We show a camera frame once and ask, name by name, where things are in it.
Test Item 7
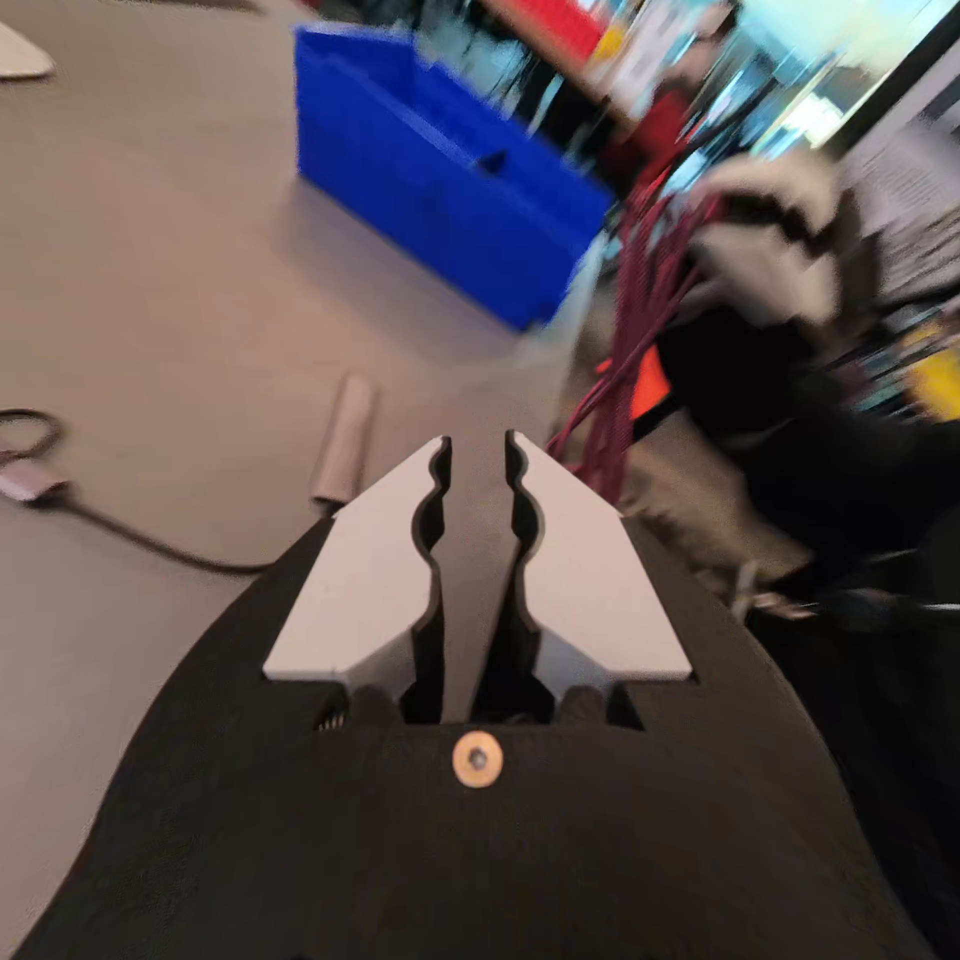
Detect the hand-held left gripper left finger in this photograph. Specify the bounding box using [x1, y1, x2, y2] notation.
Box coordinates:
[262, 435, 453, 725]

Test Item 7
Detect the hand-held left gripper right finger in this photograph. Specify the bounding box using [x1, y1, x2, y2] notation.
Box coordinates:
[504, 429, 693, 715]

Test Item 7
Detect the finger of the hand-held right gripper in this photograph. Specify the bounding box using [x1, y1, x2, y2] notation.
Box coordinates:
[688, 223, 839, 329]
[697, 156, 843, 228]

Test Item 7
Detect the pink braided usb cable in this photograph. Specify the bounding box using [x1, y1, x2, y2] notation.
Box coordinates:
[546, 168, 725, 504]

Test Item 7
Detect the grey usb hub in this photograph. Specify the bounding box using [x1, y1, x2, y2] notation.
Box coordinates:
[311, 372, 376, 505]

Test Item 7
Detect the blue plastic bin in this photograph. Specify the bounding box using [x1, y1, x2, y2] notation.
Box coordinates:
[294, 22, 616, 331]

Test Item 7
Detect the black hub cable grey plug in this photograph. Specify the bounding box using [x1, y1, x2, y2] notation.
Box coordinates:
[0, 408, 271, 577]

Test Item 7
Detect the person's right forearm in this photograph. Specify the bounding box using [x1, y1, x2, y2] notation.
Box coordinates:
[750, 405, 960, 571]

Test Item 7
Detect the person's right hand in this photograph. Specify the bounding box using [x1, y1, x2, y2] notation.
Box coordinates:
[663, 311, 819, 445]

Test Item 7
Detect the red fabric bag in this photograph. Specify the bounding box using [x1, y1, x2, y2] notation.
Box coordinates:
[607, 90, 691, 174]

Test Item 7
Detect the orange traffic cone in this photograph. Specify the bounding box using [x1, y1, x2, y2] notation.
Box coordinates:
[596, 345, 672, 421]

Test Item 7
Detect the wooden work desk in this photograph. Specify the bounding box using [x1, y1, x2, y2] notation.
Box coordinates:
[480, 0, 639, 129]

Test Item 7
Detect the red plastic bin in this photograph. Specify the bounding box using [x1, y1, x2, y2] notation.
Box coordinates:
[517, 0, 609, 57]

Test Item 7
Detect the white monitor stand base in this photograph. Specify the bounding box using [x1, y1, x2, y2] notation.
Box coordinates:
[0, 22, 57, 80]

